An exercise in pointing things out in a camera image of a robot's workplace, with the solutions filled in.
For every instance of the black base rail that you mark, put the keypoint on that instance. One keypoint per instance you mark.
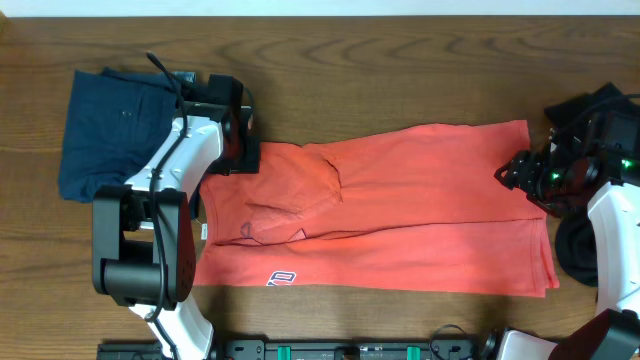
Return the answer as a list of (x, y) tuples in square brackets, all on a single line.
[(300, 350)]

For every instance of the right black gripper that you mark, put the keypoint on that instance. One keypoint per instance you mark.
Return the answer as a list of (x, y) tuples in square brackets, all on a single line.
[(523, 171)]

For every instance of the red t-shirt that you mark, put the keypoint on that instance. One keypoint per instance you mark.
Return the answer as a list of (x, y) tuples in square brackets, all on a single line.
[(417, 209)]

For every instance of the black garment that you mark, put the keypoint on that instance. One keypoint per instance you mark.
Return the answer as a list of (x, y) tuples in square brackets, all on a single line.
[(575, 241)]

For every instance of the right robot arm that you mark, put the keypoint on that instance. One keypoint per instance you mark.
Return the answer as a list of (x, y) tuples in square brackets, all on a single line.
[(613, 333)]

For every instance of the folded navy blue pants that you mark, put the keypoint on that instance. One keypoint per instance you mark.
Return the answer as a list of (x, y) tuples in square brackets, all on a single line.
[(120, 126)]

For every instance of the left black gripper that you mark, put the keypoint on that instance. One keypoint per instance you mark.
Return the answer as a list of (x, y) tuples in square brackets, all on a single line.
[(248, 156)]

